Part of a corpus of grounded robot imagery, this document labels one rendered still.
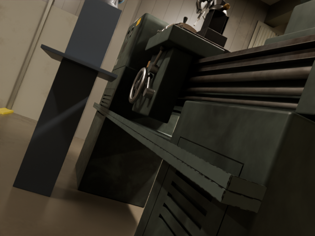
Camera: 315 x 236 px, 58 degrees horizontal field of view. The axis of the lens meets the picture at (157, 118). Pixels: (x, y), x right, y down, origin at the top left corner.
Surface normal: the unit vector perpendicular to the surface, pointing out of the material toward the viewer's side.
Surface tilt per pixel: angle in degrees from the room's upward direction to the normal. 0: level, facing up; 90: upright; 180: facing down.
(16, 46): 90
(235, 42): 90
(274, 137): 90
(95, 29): 90
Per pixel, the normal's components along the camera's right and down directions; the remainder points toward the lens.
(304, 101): -0.88, -0.34
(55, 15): 0.22, 0.07
